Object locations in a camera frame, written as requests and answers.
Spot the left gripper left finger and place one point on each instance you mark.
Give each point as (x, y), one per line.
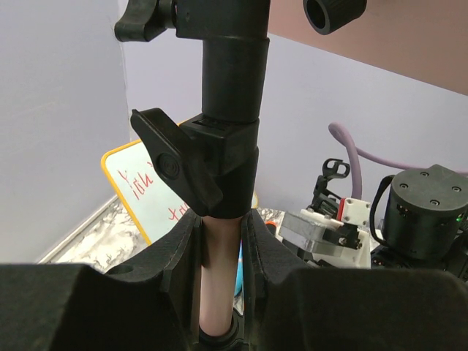
(149, 302)

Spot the small whiteboard yellow frame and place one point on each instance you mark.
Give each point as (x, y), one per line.
(152, 205)

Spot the pink music stand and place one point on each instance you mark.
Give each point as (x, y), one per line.
(209, 161)

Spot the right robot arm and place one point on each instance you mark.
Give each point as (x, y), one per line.
(419, 219)

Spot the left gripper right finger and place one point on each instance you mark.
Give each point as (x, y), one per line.
(289, 305)

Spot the blue toy microphone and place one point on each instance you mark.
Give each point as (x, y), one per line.
(239, 281)

